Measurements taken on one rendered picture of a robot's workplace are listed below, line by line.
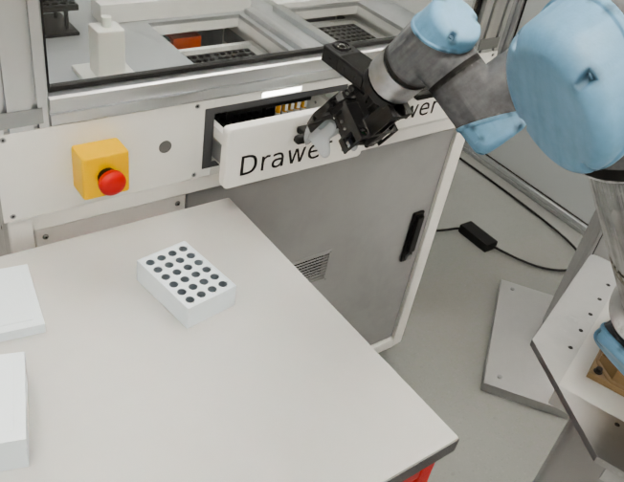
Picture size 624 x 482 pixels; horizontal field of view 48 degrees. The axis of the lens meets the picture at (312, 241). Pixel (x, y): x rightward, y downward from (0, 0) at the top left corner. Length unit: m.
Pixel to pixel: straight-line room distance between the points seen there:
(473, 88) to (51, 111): 0.57
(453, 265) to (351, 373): 1.56
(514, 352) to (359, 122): 1.31
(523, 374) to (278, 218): 1.02
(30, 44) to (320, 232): 0.75
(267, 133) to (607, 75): 0.74
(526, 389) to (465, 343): 0.24
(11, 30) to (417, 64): 0.51
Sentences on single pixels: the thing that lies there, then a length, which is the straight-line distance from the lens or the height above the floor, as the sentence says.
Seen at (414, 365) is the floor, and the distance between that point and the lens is 2.09.
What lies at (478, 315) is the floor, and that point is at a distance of 2.33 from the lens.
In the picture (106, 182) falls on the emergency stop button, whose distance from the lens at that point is 1.05.
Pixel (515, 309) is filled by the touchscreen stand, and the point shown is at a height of 0.04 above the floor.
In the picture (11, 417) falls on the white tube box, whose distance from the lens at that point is 0.84.
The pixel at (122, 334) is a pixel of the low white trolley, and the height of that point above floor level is 0.76.
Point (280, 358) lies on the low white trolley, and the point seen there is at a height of 0.76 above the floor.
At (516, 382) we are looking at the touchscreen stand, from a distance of 2.12.
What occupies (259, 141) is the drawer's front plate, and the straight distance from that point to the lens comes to 1.15.
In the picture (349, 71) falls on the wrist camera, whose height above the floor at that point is 1.06.
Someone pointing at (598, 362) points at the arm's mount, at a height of 0.77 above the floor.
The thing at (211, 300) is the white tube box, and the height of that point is 0.79.
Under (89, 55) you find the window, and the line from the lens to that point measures 1.05.
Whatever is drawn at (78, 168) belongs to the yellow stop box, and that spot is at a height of 0.89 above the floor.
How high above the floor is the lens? 1.46
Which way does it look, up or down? 37 degrees down
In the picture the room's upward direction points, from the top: 11 degrees clockwise
